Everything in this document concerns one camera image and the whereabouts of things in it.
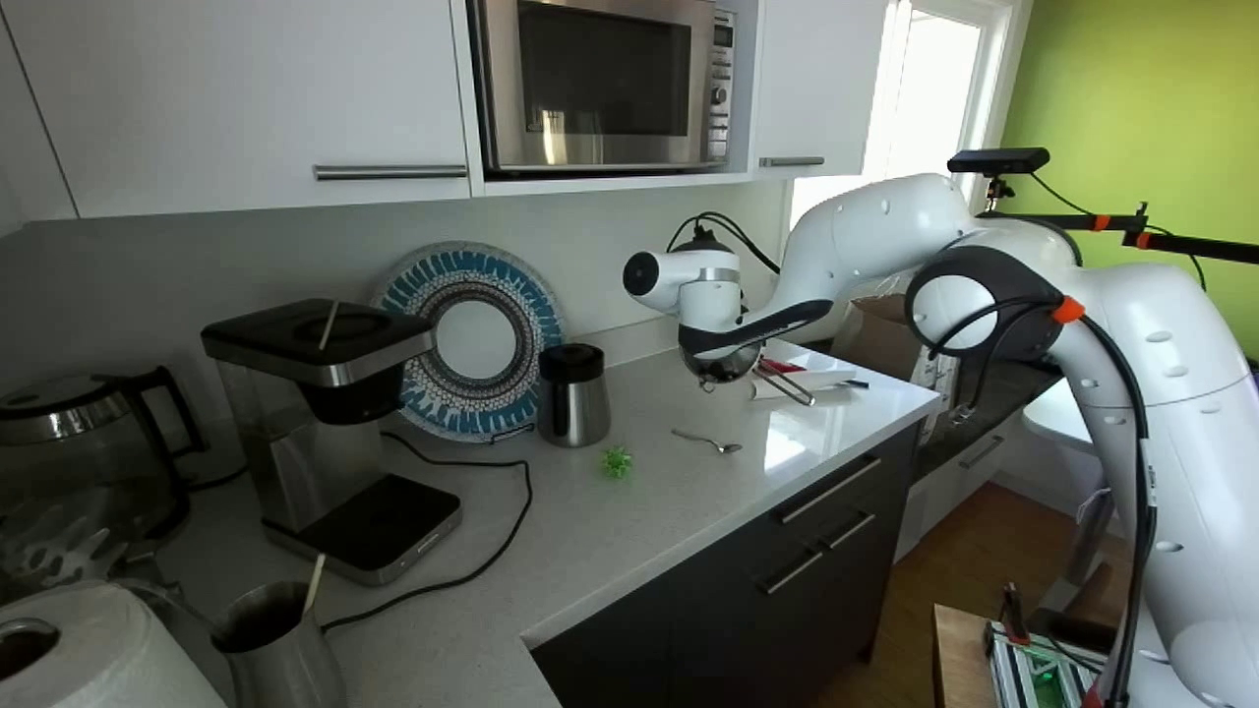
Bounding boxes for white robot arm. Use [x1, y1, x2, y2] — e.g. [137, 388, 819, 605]
[622, 173, 1259, 708]

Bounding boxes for steel cup with stick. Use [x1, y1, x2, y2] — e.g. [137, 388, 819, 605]
[213, 557, 345, 708]

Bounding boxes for green plastic utensil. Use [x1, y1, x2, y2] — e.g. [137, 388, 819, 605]
[597, 444, 634, 478]

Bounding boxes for black camera on stand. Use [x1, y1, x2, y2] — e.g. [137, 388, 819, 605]
[949, 145, 1052, 178]

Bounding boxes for black power cable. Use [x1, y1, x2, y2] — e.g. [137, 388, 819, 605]
[316, 427, 541, 636]

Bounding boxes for dark lower cabinet drawers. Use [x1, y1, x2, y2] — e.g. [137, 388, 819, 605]
[535, 431, 916, 708]

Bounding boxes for black silver coffee maker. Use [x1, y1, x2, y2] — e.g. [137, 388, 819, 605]
[201, 300, 459, 586]

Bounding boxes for silver steel pot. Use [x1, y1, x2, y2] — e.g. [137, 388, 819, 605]
[676, 327, 760, 386]

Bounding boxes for stainless steel microwave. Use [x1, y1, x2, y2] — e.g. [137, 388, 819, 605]
[469, 0, 735, 178]

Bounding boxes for white upper cabinet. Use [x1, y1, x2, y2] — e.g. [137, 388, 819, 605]
[3, 0, 469, 221]

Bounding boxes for blue white decorative plate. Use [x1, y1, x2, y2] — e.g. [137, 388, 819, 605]
[375, 241, 566, 444]

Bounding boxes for red black lighter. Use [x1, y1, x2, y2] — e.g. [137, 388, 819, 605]
[760, 356, 803, 372]

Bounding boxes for silver metal spoon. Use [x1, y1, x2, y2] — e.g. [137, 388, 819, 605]
[669, 427, 745, 457]

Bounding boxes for black steel canister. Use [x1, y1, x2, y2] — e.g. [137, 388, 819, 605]
[541, 342, 609, 449]

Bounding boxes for white paper towel roll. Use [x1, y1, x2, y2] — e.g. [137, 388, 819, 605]
[0, 583, 229, 708]

